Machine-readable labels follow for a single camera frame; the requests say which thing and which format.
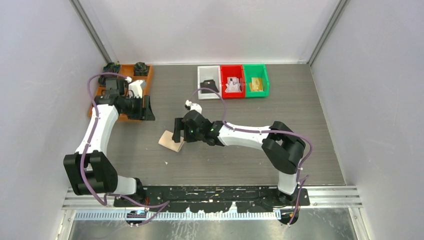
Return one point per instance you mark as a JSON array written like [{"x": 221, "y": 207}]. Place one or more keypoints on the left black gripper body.
[{"x": 134, "y": 108}]

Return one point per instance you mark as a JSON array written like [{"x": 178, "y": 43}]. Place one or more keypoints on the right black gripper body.
[{"x": 190, "y": 136}]

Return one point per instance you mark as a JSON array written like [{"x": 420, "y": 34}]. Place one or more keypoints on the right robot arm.
[{"x": 283, "y": 148}]

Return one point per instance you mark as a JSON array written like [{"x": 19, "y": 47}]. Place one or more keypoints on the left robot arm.
[{"x": 88, "y": 169}]

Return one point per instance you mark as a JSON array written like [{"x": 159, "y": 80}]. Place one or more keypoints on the white cards in red bin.
[{"x": 233, "y": 85}]

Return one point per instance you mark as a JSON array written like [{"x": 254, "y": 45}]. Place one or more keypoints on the gold card in green bin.
[{"x": 256, "y": 84}]

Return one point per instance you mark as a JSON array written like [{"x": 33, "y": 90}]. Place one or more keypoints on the wooden compartment tray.
[{"x": 116, "y": 89}]

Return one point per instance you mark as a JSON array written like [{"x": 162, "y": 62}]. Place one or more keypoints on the dark bundle top right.
[{"x": 140, "y": 69}]

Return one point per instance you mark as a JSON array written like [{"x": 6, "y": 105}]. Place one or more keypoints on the dark bundle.
[
  {"x": 140, "y": 69},
  {"x": 102, "y": 81},
  {"x": 112, "y": 67}
]

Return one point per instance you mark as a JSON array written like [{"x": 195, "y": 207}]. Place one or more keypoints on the dark bundle middle left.
[{"x": 102, "y": 81}]

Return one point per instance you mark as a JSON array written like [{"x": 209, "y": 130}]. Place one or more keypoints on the black item in white bin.
[{"x": 208, "y": 86}]

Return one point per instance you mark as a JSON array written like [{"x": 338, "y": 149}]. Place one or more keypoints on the dark bundle top left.
[{"x": 112, "y": 67}]

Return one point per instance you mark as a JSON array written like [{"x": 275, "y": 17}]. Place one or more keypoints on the white plastic bin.
[{"x": 209, "y": 77}]

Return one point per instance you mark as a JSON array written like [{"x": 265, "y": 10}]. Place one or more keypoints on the red plastic bin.
[{"x": 235, "y": 71}]

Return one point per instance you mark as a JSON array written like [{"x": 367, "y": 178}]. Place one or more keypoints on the green plastic bin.
[{"x": 256, "y": 70}]

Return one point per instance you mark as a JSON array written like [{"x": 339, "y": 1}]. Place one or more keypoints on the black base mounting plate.
[{"x": 219, "y": 199}]

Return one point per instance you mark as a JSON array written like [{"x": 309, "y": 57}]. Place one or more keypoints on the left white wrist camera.
[{"x": 135, "y": 87}]

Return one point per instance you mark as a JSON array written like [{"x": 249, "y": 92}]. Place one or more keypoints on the aluminium rail frame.
[{"x": 321, "y": 197}]

